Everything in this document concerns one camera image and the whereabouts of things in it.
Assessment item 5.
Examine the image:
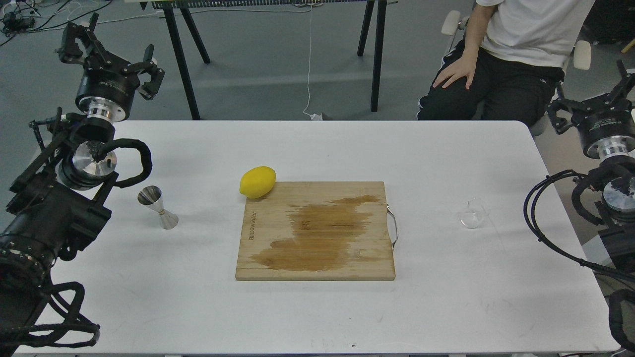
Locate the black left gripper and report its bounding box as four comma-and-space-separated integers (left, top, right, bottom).
55, 13, 165, 122

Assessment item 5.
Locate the white hanging cable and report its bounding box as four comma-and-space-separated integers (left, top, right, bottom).
303, 5, 323, 121

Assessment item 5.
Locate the person right hand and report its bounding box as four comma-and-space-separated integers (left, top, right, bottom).
432, 48, 479, 90

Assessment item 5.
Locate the yellow lemon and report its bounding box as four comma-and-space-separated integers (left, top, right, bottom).
240, 166, 276, 199

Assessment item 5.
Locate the black leg table background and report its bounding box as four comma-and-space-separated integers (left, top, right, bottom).
139, 0, 397, 121

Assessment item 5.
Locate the steel double jigger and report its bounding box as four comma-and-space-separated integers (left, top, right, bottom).
137, 185, 179, 229

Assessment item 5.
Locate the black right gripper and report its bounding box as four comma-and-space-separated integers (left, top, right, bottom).
546, 60, 635, 160

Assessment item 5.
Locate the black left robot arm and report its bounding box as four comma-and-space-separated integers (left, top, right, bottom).
0, 13, 165, 357

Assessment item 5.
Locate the clear glass measuring cup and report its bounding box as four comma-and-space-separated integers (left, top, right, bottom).
458, 197, 488, 229

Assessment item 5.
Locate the wooden cutting board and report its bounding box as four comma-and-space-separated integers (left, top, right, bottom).
235, 181, 395, 282

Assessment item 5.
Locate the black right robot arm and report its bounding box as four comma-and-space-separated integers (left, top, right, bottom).
522, 60, 635, 282

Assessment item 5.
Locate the seated person white shirt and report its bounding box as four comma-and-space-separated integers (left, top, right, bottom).
417, 0, 594, 127

